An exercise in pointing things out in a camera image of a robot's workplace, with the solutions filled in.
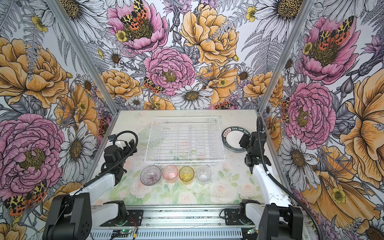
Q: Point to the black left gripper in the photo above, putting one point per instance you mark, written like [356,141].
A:
[127,148]

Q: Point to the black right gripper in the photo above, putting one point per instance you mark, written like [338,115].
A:
[244,139]

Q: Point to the white plate green band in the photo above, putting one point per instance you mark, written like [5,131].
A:
[236,139]

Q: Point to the white ceramic bowl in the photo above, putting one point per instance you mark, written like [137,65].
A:
[150,175]

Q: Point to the pink glass cup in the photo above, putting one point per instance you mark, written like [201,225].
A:
[170,172]

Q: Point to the clear glass cup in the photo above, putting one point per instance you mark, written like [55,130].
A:
[203,174]

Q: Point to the yellow glass cup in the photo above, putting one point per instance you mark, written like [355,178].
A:
[186,174]

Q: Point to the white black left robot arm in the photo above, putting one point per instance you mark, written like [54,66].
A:
[73,216]

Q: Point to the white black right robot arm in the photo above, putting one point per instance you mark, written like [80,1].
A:
[277,219]

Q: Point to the green circuit board left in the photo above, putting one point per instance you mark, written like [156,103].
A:
[125,233]

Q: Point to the green circuit board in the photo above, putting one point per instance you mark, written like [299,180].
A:
[252,231]
[125,233]

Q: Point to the green circuit board right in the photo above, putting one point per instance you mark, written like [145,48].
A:
[252,231]

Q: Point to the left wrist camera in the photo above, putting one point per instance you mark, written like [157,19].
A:
[111,138]

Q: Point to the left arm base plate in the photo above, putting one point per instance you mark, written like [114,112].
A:
[131,218]

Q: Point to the white wire dish rack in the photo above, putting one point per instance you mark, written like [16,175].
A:
[185,141]

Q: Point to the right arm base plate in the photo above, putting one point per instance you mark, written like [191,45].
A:
[237,217]

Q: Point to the aluminium corner frame post right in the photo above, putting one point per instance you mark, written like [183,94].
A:
[291,40]

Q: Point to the aluminium corner frame post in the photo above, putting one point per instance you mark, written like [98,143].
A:
[291,40]
[70,31]

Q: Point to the aluminium front rail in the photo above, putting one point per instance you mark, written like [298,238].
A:
[182,217]

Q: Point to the aluminium corner frame post left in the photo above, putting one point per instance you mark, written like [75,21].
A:
[70,31]

